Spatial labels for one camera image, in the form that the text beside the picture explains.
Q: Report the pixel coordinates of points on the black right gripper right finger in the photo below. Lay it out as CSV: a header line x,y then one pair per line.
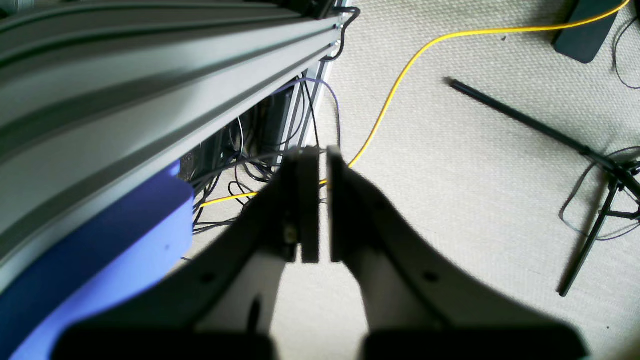
x,y
418,304

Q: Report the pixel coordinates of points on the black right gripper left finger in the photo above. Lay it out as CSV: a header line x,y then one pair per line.
x,y
219,305

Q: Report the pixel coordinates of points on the black tripod stand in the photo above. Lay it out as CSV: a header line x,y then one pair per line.
x,y
620,176

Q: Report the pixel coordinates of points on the dark flat floor box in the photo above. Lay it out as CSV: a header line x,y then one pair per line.
x,y
583,43

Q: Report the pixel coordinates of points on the blue panel under rail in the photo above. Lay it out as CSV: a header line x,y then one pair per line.
x,y
122,251

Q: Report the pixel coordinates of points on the grey aluminium frame rail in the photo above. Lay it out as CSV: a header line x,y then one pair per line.
x,y
98,96

